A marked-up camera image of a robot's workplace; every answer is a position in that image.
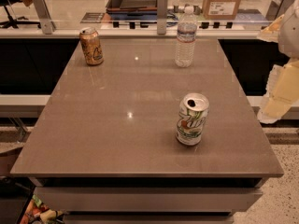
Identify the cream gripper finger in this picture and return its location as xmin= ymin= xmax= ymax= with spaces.
xmin=257 ymin=15 xmax=284 ymax=43
xmin=257 ymin=59 xmax=299 ymax=124

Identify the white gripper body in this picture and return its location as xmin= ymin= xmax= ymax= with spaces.
xmin=278 ymin=0 xmax=299 ymax=59

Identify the white green 7up can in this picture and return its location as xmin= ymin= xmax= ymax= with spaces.
xmin=176 ymin=93 xmax=209 ymax=146

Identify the orange soda can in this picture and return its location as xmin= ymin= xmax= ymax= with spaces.
xmin=79 ymin=27 xmax=104 ymax=65

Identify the brown cardboard box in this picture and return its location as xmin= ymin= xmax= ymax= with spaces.
xmin=202 ymin=0 xmax=241 ymax=20

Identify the clear plastic water bottle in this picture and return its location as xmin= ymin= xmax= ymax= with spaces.
xmin=175 ymin=6 xmax=197 ymax=68

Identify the grey open tray box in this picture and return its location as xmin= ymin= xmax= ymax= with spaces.
xmin=105 ymin=0 xmax=166 ymax=13

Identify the grey table drawer base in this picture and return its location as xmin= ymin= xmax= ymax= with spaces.
xmin=35 ymin=187 xmax=263 ymax=224

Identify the black office chair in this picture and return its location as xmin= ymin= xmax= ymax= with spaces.
xmin=0 ymin=0 xmax=40 ymax=29

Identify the colourful snack bag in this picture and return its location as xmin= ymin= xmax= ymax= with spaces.
xmin=18 ymin=194 xmax=65 ymax=224

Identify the right metal railing post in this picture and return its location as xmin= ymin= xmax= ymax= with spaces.
xmin=265 ymin=0 xmax=295 ymax=21

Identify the metal railing post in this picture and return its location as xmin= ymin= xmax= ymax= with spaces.
xmin=33 ymin=0 xmax=55 ymax=35
xmin=265 ymin=0 xmax=295 ymax=21
xmin=157 ymin=0 xmax=168 ymax=35

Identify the middle metal railing post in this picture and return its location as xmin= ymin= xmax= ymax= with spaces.
xmin=157 ymin=0 xmax=168 ymax=35

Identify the left metal railing post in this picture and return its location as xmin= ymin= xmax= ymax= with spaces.
xmin=33 ymin=0 xmax=55 ymax=35

